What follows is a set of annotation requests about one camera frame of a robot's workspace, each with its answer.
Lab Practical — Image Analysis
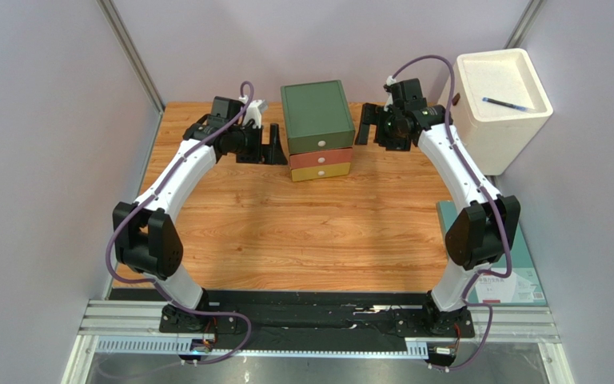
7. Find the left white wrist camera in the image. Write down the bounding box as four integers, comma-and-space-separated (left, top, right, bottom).
238, 96, 269, 129

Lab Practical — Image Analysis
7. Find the aluminium frame rail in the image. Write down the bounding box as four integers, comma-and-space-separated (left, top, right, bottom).
62, 301, 574, 383

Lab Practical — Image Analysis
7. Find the yellow bottom drawer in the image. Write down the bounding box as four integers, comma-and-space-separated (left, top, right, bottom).
290, 162, 351, 182

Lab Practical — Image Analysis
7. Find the white three-drawer cabinet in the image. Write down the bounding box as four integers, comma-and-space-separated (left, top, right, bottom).
450, 48, 553, 176

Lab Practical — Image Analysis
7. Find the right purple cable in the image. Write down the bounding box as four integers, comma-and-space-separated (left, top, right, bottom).
389, 54, 514, 372

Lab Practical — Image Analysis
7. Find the green top drawer box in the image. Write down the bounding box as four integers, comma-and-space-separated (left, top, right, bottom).
281, 80, 355, 154

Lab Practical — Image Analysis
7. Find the teal box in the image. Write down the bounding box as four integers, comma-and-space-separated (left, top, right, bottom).
437, 200, 548, 306

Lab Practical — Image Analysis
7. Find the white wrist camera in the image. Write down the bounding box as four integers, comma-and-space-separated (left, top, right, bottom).
384, 75, 397, 92
238, 96, 269, 129

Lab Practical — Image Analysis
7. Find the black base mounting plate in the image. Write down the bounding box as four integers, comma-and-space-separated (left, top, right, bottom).
159, 290, 476, 352

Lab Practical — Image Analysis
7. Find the blue pen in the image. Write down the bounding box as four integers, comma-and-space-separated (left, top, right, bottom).
482, 97, 529, 112

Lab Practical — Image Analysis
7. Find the red drawer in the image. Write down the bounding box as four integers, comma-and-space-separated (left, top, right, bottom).
289, 147, 353, 170

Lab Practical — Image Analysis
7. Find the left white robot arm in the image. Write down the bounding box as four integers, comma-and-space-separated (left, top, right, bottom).
109, 96, 287, 314

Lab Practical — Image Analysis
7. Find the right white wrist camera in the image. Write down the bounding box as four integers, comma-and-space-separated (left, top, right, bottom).
384, 75, 397, 92

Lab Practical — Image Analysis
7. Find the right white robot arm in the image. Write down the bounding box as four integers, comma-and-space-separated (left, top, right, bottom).
355, 78, 520, 312

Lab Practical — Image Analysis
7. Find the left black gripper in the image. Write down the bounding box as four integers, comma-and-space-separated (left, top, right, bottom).
228, 123, 288, 166

